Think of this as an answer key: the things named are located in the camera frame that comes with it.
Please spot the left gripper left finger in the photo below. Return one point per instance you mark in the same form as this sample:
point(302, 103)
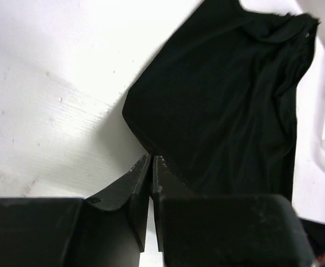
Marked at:
point(130, 192)

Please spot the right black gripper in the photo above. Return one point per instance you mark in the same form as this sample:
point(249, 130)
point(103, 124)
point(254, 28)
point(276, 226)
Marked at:
point(315, 232)

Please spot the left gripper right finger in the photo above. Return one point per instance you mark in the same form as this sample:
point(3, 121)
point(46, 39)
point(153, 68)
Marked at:
point(177, 212)

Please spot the black tank top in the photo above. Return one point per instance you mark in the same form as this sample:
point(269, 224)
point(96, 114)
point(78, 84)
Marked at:
point(218, 102)

